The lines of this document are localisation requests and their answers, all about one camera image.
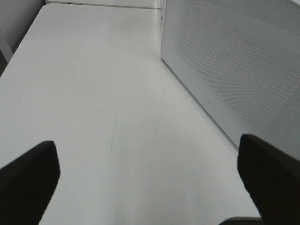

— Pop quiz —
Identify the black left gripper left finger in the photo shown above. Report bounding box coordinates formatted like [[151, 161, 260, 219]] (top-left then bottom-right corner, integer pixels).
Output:
[[0, 141, 60, 225]]

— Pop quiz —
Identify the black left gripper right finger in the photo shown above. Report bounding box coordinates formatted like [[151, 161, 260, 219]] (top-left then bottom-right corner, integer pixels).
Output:
[[237, 134, 300, 225]]

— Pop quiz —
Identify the white microwave door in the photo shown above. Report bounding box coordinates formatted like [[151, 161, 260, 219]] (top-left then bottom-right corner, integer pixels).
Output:
[[161, 0, 300, 158]]

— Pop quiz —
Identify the grey table leg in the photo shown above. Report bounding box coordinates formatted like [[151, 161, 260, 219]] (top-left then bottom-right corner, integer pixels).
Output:
[[0, 30, 13, 63]]

